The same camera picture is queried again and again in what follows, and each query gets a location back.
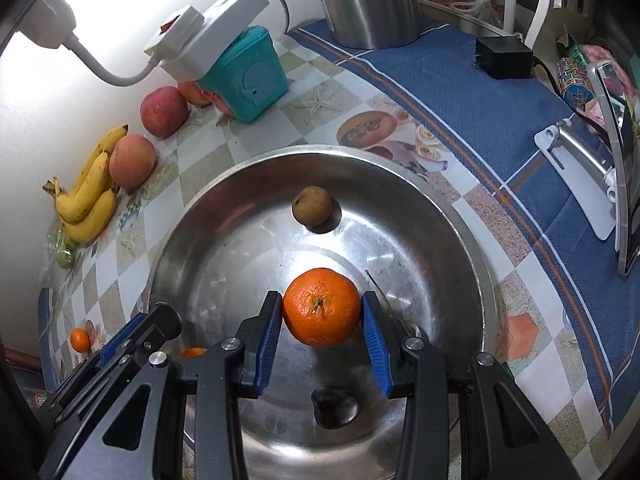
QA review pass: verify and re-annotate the teal plastic box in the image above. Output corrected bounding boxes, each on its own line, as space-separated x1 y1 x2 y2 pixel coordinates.
195 26 291 123

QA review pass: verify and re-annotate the white chair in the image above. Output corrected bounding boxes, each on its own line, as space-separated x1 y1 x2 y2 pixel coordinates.
502 0 606 51

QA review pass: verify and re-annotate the white and red plastic bag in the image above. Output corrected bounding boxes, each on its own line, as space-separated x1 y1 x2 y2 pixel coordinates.
432 0 503 28

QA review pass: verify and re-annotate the stainless steel kettle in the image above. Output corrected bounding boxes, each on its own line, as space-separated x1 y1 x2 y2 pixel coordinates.
305 0 421 50

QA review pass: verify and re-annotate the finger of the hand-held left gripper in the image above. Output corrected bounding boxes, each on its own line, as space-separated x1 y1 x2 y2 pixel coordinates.
100 302 183 368

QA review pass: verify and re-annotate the pink cloth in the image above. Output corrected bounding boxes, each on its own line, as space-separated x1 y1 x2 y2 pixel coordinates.
582 45 640 128

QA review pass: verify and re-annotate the black power adapter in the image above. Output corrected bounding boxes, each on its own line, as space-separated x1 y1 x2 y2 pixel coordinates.
474 36 533 79

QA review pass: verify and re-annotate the large orange mandarin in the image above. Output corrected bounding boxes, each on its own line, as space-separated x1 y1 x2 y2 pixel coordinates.
282 267 362 348

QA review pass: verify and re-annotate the smartphone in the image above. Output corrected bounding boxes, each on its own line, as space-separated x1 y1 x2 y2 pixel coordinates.
587 60 640 277

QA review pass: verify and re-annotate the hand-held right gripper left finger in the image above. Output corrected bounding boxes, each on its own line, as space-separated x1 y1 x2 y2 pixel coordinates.
37 290 284 480

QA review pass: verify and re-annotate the yellow banana bunch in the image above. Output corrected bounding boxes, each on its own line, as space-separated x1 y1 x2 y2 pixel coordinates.
42 125 128 246

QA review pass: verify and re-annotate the red apple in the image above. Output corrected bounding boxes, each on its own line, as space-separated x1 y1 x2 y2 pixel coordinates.
177 79 213 107
140 86 191 138

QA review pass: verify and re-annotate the clear plastic bag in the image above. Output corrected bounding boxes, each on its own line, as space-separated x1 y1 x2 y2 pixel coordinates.
42 220 86 271

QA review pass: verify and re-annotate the dark red cherry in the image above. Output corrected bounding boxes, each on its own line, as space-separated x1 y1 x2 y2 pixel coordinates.
311 387 360 430

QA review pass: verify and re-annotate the stainless steel basin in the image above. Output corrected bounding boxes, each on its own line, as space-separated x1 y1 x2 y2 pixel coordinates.
147 145 501 480

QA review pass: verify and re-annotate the green printed packet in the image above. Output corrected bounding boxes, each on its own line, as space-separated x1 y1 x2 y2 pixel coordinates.
556 35 596 111

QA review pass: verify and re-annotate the pale orange peach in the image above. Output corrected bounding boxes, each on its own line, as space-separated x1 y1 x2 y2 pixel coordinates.
108 134 157 190

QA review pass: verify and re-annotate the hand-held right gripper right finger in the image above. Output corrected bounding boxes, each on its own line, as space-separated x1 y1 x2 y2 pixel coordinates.
361 291 582 480

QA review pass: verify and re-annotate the cluster of green limes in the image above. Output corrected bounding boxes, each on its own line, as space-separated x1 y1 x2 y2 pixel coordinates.
50 232 81 267

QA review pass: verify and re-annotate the brown longan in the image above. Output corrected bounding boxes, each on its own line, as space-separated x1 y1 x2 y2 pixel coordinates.
291 186 333 227

